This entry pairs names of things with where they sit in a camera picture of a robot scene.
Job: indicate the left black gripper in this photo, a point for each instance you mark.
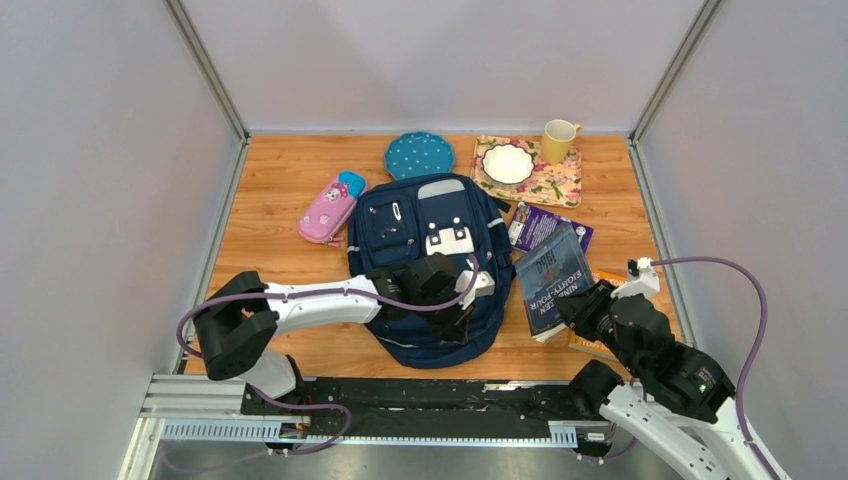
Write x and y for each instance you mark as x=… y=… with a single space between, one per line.
x=455 y=329

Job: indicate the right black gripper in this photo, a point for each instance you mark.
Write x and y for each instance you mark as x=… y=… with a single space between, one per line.
x=578 y=308

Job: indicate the dark blue 1984 book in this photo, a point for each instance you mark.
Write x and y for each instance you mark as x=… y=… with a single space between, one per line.
x=554 y=268

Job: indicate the purple paperback book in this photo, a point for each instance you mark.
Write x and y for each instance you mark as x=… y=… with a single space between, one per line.
x=530 y=225

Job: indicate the navy blue student backpack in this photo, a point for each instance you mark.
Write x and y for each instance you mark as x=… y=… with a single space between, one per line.
x=401 y=222

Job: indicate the pink cartoon pencil case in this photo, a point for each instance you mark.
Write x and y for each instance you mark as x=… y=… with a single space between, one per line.
x=330 y=210

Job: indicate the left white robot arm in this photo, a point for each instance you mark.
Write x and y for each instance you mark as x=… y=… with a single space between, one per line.
x=236 y=325

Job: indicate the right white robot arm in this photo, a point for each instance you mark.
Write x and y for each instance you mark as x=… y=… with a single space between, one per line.
x=676 y=391

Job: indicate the orange Treehouse book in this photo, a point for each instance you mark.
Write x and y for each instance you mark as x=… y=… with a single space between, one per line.
x=597 y=348

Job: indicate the floral rectangular tray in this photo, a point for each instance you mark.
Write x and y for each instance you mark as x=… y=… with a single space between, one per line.
x=557 y=184

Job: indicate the white scalloped bowl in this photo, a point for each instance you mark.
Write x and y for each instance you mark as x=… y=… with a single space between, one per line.
x=507 y=166

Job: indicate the blue polka dot plate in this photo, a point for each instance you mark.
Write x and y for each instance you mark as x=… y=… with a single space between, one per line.
x=418 y=153

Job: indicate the yellow ceramic mug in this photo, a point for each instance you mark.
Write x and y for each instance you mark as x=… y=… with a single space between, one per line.
x=557 y=139

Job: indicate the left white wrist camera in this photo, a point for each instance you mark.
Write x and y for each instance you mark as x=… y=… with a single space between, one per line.
x=473 y=285

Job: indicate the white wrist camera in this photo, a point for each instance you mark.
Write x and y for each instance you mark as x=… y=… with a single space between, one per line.
x=642 y=279
x=473 y=285

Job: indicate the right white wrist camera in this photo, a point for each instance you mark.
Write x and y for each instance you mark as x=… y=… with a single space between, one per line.
x=642 y=279

